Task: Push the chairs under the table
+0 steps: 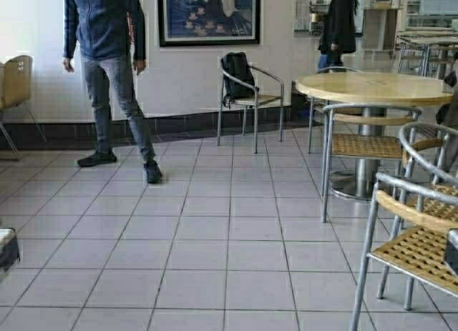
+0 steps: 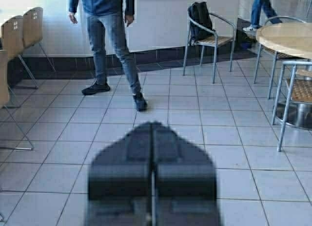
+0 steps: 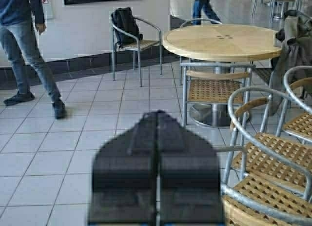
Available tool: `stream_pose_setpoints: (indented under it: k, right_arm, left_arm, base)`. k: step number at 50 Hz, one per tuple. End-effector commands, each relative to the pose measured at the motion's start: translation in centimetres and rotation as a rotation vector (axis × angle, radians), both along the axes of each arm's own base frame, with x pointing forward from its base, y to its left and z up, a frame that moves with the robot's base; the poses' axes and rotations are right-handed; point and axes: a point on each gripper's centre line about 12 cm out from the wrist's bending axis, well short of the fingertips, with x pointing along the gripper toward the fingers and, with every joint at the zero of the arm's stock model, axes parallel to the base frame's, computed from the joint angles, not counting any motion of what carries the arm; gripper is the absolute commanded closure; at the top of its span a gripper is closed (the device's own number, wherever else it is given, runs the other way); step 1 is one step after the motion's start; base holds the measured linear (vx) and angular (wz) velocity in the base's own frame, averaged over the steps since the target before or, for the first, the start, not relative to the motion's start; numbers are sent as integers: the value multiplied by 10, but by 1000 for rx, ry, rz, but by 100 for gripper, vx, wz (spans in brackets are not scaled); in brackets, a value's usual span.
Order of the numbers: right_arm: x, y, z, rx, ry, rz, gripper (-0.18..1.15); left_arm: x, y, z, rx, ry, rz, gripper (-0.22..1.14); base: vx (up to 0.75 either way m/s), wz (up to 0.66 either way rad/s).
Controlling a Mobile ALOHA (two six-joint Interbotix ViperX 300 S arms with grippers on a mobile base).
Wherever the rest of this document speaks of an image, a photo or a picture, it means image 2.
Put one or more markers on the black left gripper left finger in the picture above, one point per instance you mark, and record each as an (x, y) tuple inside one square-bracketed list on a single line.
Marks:
[(118, 181)]

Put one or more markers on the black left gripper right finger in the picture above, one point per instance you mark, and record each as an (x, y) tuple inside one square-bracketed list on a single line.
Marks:
[(184, 187)]

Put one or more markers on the metal wicker chair near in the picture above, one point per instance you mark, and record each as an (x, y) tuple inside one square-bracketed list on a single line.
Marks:
[(299, 86)]

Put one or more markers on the metal chair with backpack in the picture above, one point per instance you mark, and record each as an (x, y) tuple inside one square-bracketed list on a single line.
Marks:
[(214, 41)]

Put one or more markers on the near wooden chair edge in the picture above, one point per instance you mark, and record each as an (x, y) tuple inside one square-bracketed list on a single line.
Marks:
[(5, 97)]

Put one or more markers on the black backpack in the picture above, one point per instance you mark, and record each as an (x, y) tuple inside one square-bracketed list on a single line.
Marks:
[(199, 13)]

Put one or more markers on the round wooden table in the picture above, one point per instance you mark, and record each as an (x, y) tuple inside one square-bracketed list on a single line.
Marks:
[(291, 38)]

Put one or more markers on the far wooden chair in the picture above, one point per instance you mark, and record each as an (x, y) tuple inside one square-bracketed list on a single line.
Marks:
[(33, 30)]

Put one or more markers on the wooden chair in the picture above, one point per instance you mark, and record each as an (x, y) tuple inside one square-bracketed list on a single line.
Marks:
[(12, 42), (33, 30)]

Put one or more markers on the walking person in jeans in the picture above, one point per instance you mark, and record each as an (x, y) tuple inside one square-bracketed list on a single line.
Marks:
[(257, 7)]

